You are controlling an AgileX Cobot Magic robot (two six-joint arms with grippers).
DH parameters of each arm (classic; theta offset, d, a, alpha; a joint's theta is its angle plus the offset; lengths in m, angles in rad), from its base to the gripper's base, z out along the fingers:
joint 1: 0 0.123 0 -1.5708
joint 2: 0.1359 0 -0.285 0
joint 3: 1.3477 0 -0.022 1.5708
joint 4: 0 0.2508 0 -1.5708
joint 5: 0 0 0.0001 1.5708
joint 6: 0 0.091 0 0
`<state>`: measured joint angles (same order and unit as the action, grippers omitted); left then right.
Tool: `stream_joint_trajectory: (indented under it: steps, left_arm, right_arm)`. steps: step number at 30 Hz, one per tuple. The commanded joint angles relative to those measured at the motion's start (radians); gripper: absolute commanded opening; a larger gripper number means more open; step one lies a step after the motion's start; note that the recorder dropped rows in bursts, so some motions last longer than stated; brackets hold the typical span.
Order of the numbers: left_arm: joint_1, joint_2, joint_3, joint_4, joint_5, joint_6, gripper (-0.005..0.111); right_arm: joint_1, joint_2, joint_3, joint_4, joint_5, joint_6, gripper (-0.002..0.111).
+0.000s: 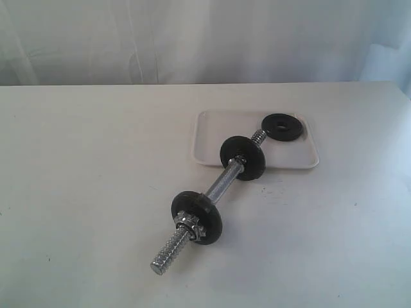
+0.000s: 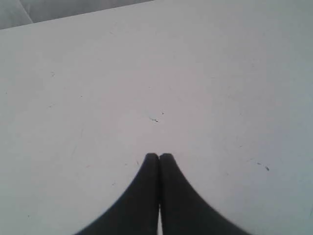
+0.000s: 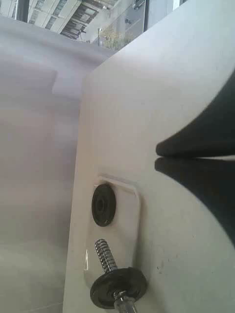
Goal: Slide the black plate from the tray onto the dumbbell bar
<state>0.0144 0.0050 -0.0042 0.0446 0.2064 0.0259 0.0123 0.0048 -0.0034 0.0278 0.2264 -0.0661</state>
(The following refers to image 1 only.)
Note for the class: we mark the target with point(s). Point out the chrome threaded dumbbell bar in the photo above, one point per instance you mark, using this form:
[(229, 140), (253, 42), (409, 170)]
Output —
[(169, 252)]

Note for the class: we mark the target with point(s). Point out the chrome star collar nut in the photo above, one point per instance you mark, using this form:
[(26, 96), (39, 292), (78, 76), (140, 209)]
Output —
[(191, 223)]

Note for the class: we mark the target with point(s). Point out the black weight plate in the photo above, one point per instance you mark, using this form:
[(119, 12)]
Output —
[(249, 151), (200, 206), (282, 127)]

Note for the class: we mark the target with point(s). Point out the white rectangular tray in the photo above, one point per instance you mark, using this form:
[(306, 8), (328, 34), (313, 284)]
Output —
[(213, 127)]

